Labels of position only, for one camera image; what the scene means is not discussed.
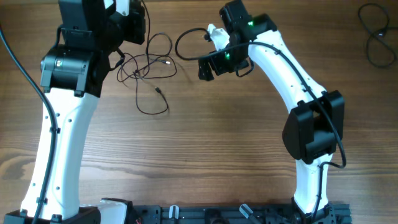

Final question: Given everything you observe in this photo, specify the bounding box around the thin black cable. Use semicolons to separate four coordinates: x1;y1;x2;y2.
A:
116;0;178;116

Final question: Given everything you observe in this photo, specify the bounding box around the black cable with USB plug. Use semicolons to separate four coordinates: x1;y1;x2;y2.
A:
357;2;398;69

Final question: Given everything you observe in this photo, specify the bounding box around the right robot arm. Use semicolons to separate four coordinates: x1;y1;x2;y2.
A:
198;1;345;223

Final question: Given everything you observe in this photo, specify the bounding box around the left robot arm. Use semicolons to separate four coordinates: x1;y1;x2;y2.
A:
4;0;146;223

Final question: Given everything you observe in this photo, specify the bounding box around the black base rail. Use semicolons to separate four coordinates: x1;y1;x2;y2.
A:
127;203;353;224

